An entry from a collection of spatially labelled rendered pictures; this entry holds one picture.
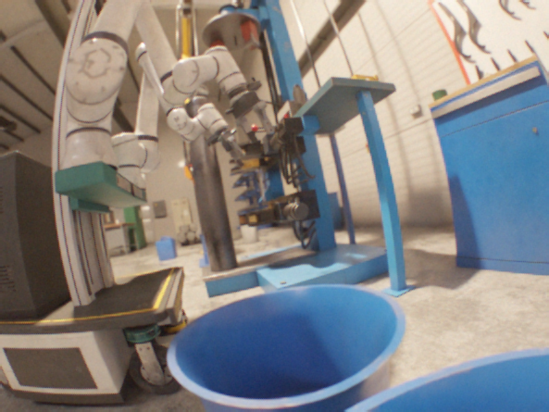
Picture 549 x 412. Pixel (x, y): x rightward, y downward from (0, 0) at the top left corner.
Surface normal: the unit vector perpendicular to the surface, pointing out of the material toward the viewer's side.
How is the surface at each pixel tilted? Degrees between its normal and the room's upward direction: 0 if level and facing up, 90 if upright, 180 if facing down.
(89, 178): 90
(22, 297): 90
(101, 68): 100
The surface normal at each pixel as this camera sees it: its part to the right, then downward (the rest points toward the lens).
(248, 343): 0.57, -0.12
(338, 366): -0.62, 0.11
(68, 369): 0.31, -0.07
